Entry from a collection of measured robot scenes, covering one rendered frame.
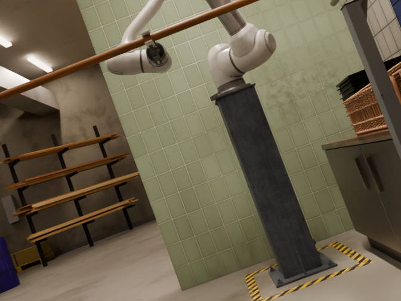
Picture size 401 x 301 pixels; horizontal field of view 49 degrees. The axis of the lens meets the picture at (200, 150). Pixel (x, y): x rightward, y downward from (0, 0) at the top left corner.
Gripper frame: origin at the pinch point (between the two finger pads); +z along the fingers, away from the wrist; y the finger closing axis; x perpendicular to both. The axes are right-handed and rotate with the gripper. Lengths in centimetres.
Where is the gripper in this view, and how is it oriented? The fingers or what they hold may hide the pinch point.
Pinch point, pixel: (148, 39)
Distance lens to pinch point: 169.3
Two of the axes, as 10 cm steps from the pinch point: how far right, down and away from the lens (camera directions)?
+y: 3.5, 9.4, -0.5
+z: -0.4, -0.3, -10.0
